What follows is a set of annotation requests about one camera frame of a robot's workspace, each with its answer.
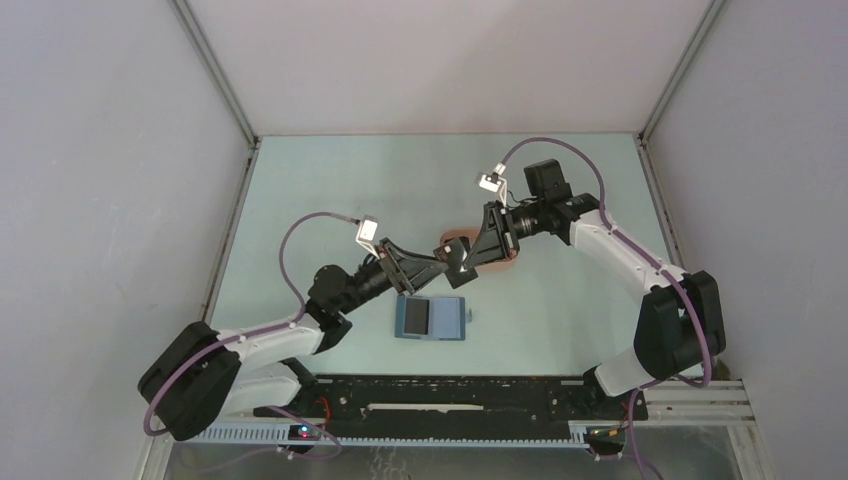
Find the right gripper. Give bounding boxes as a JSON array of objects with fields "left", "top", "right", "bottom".
[{"left": 463, "top": 200, "right": 546, "bottom": 269}]

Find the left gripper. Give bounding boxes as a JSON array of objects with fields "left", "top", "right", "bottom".
[{"left": 337, "top": 238, "right": 447, "bottom": 315}]

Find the dark card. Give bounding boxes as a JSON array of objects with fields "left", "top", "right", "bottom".
[{"left": 403, "top": 297, "right": 430, "bottom": 336}]

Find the blue card holder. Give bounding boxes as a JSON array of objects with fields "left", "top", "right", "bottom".
[{"left": 394, "top": 295, "right": 472, "bottom": 341}]

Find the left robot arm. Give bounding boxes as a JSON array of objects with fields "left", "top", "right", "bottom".
[{"left": 137, "top": 239, "right": 467, "bottom": 440}]

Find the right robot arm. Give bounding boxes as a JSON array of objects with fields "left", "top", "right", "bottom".
[{"left": 439, "top": 159, "right": 726, "bottom": 418}]

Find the pink oval tray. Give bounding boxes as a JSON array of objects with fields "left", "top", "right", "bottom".
[{"left": 439, "top": 227, "right": 516, "bottom": 274}]

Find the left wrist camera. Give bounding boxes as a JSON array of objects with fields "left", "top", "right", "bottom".
[{"left": 355, "top": 215, "right": 378, "bottom": 256}]

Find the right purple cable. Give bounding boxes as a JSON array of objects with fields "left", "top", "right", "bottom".
[{"left": 498, "top": 137, "right": 714, "bottom": 389}]

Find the purple cable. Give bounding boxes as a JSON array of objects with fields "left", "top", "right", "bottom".
[
  {"left": 498, "top": 137, "right": 714, "bottom": 389},
  {"left": 142, "top": 211, "right": 362, "bottom": 439}
]

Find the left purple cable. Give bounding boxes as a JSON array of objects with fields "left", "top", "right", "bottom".
[{"left": 142, "top": 211, "right": 362, "bottom": 439}]

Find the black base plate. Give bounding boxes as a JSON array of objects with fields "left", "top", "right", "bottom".
[{"left": 286, "top": 374, "right": 648, "bottom": 442}]

